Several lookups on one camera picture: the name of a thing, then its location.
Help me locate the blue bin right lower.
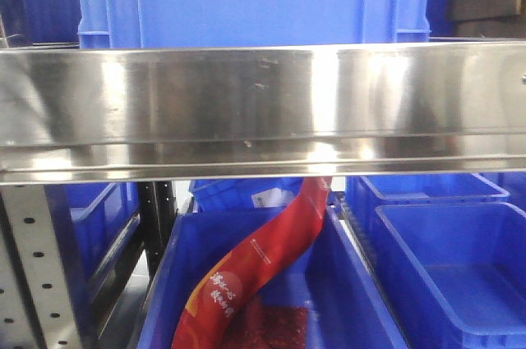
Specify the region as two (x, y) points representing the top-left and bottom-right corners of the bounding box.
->
(373, 203), (525, 348)

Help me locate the dark blue bin upper left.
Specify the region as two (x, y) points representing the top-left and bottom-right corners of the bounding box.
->
(20, 0), (81, 45)

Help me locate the perforated metal upright post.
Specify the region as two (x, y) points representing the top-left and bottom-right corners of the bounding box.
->
(1, 186), (82, 348)

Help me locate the blue bin rear right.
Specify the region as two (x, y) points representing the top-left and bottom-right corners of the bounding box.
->
(345, 173), (510, 236)

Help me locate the blue bin centre lower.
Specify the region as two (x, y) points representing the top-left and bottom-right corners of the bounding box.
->
(137, 205), (408, 349)

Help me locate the red snack bag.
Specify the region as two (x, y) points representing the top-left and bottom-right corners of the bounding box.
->
(171, 177), (332, 348)

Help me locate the stainless steel shelf rail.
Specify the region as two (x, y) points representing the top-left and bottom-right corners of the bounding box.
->
(1, 39), (525, 185)

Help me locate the blue bin rear centre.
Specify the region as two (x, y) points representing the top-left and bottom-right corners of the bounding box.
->
(189, 177), (303, 212)

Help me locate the large blue plastic crate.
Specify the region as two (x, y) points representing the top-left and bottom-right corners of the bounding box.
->
(78, 0), (430, 48)

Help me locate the blue bin left lower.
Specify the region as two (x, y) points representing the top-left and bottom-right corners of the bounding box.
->
(63, 182), (139, 278)

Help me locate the black perforated upright post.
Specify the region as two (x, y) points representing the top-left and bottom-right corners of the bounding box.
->
(137, 181), (178, 278)

